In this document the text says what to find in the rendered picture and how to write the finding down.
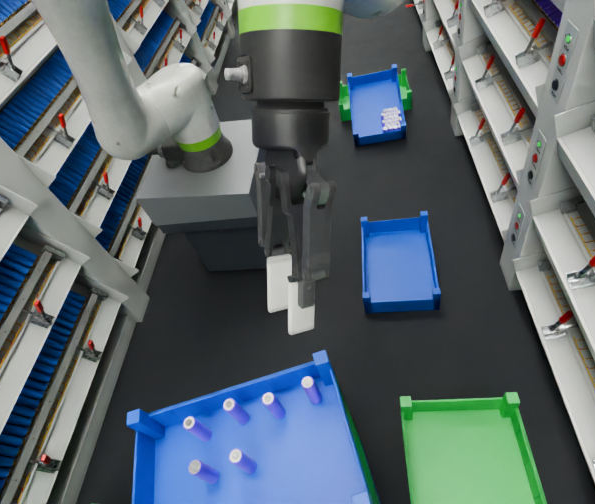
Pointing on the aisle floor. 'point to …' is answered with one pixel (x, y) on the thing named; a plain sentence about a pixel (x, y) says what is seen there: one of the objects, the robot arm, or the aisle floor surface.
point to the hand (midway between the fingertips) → (290, 295)
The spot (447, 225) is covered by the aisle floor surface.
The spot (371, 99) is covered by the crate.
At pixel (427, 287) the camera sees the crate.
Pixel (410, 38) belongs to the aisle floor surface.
